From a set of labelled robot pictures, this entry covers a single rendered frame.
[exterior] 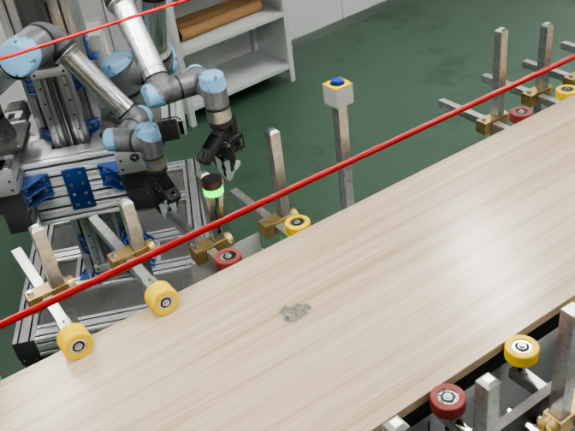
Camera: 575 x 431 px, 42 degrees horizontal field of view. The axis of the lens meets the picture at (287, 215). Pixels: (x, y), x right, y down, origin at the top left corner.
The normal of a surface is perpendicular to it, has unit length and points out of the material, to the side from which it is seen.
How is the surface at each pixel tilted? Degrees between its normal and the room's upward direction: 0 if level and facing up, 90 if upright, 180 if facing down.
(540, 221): 0
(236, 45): 90
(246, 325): 0
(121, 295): 0
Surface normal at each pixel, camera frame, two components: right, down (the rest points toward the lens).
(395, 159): -0.11, -0.82
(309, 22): 0.63, 0.37
